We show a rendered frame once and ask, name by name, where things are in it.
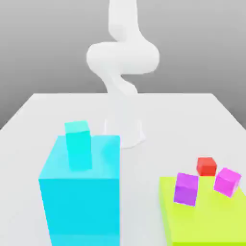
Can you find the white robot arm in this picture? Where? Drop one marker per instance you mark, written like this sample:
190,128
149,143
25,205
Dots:
123,57

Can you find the small purple cube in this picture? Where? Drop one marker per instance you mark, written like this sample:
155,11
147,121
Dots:
186,189

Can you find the small red cube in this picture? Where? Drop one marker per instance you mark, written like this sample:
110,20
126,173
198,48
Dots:
206,166

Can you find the small magenta cube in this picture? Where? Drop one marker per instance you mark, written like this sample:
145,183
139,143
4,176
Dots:
227,181

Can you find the tall turquoise block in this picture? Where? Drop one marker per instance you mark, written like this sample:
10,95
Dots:
78,148

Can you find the large cyan box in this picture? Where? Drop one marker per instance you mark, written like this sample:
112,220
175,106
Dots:
80,201

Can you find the large yellow-green box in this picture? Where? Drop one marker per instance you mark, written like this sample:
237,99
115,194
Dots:
207,221

